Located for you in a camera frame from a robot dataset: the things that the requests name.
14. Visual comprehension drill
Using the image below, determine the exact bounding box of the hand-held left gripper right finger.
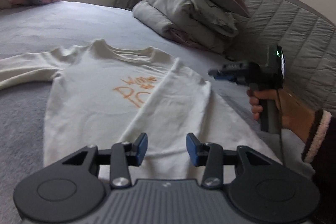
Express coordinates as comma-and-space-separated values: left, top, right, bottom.
186, 133, 272, 189

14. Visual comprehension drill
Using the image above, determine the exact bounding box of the grey patterned folded quilt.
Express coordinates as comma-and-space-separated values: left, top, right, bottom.
142, 0, 239, 37

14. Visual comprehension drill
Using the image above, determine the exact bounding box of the person's right hand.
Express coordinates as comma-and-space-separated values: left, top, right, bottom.
247, 88, 315, 144

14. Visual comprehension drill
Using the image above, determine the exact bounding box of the person's right forearm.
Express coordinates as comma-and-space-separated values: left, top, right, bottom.
301, 109, 336, 224

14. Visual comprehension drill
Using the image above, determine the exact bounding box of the white long-sleeve shirt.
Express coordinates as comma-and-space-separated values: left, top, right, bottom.
0, 39, 284, 180

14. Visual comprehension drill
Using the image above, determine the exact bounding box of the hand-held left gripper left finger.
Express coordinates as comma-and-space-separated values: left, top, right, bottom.
61, 133, 148, 189

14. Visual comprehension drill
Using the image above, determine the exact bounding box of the grey folded quilt pink underside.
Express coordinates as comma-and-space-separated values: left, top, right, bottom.
132, 0, 231, 54

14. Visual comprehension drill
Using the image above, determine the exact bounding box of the grey quilted headboard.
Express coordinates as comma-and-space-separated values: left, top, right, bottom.
226, 0, 336, 119

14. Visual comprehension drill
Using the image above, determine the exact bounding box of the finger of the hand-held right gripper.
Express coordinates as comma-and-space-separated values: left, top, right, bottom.
208, 70, 247, 84
222, 63, 250, 73

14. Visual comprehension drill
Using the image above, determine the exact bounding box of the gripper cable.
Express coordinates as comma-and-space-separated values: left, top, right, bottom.
274, 89, 286, 164

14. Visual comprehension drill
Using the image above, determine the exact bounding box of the grey bed sheet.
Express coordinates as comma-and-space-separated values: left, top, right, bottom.
0, 0, 315, 224

